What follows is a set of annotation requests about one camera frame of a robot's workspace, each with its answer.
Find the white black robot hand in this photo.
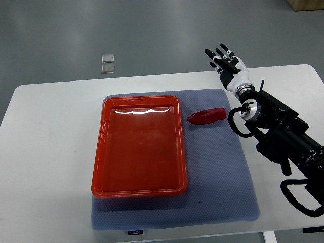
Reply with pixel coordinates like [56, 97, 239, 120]
[204, 43, 255, 99]

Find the red pepper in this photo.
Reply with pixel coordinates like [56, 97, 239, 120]
[187, 107, 227, 125]

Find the red plastic tray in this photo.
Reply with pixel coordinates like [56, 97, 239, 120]
[91, 95, 188, 199]

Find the cardboard box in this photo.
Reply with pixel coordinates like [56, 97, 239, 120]
[287, 0, 324, 11]

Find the blue-grey padded mat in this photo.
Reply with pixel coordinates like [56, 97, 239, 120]
[92, 89, 260, 231]

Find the upper metal floor plate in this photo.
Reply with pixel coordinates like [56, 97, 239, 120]
[101, 54, 115, 63]

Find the white table leg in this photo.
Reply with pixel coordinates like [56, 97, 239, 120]
[262, 231, 278, 243]

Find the dark table control panel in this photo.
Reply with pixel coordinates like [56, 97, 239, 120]
[302, 226, 324, 234]

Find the black table label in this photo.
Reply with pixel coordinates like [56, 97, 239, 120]
[128, 230, 144, 236]

